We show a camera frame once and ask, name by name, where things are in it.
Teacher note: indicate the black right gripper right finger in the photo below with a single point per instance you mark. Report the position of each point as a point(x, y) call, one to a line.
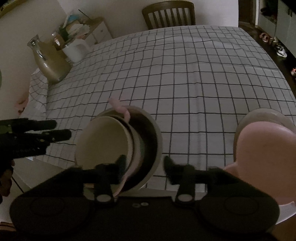
point(219, 205)

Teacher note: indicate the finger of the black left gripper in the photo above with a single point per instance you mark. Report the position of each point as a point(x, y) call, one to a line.
point(17, 126)
point(21, 145)

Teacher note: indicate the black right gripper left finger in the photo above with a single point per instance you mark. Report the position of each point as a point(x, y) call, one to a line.
point(75, 203)

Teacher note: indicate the cream white bowl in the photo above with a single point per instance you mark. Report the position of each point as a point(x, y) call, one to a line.
point(103, 141)

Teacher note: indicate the large white plate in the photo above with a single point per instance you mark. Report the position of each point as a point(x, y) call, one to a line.
point(272, 116)

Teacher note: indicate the pink bear-shaped plate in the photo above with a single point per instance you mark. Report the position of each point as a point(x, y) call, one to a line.
point(265, 159)

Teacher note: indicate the large stainless steel bowl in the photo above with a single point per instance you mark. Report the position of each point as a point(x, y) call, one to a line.
point(148, 148)

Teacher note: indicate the pink steel-lined bowl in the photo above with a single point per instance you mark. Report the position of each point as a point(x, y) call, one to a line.
point(138, 148)

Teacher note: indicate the gold thermos jug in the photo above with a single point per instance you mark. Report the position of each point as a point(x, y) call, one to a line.
point(50, 63)

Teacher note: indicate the white electric kettle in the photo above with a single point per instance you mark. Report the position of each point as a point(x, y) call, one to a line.
point(76, 49)

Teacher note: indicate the white checkered tablecloth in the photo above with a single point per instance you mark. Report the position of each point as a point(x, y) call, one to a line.
point(196, 83)

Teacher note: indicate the small wooden side cabinet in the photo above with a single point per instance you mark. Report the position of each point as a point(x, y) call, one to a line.
point(92, 31)

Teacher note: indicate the far wooden chair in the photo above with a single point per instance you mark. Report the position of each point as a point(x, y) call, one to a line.
point(169, 14)

